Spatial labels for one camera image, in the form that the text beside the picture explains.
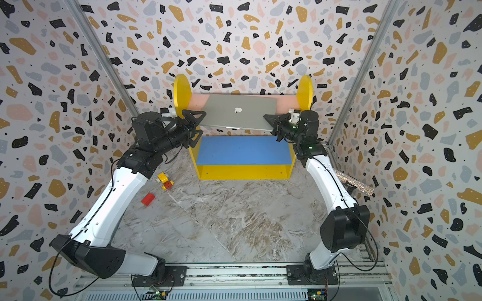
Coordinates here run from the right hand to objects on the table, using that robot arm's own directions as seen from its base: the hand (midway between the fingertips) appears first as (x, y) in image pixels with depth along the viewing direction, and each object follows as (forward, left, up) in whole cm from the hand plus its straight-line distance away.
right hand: (264, 116), depth 70 cm
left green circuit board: (-52, +41, -46) cm, 81 cm away
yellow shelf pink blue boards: (+7, +11, -32) cm, 35 cm away
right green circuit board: (-50, -21, -45) cm, 71 cm away
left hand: (-7, +20, +3) cm, 21 cm away
